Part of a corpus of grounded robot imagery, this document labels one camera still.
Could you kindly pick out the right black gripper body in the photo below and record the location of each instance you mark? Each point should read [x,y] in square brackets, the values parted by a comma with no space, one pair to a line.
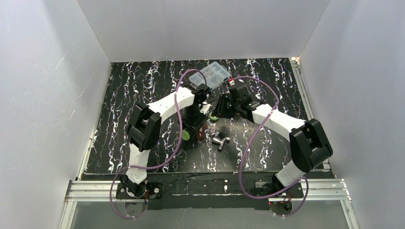
[222,107]

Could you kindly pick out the clear plastic organizer box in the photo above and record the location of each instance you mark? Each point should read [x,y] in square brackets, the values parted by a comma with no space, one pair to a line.
[215,75]

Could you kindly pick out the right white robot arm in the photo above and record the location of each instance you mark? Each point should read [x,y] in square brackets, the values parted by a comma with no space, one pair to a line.
[309,144]

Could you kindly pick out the red pill organizer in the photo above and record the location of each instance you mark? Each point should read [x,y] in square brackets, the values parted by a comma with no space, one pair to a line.
[200,134]

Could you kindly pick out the chrome faucet tap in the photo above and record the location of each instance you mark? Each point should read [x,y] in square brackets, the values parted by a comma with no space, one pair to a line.
[220,142]

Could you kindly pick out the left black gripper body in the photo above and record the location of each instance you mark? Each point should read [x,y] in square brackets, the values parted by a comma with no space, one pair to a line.
[194,127]

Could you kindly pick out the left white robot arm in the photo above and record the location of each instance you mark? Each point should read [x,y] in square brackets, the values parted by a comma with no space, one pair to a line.
[144,132]

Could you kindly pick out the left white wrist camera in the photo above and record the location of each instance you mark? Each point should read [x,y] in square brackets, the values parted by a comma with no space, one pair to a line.
[205,108]

